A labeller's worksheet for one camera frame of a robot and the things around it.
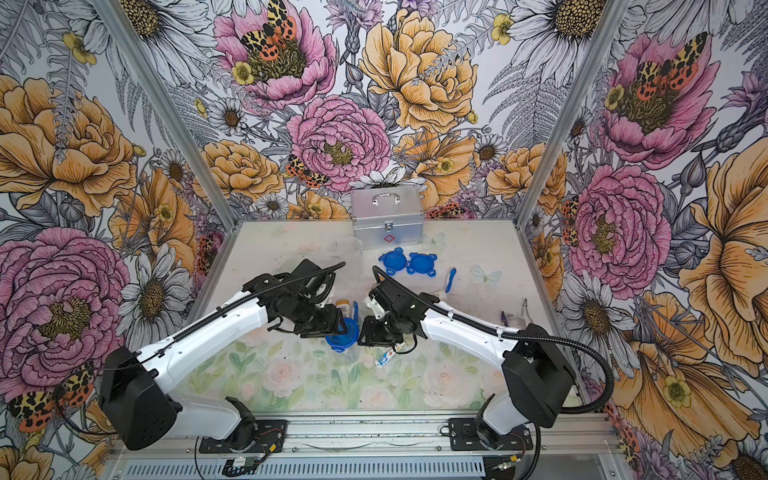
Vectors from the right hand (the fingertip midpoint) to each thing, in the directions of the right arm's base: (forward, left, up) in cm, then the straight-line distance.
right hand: (364, 349), depth 78 cm
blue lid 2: (+35, -18, -11) cm, 41 cm away
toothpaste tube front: (+2, -5, -10) cm, 12 cm away
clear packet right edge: (+11, -46, -9) cm, 48 cm away
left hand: (+1, +8, +3) cm, 8 cm away
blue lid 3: (0, +5, +6) cm, 8 cm away
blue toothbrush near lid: (+30, -28, -10) cm, 42 cm away
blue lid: (+37, -8, -10) cm, 39 cm away
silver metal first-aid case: (+46, -7, +3) cm, 46 cm away
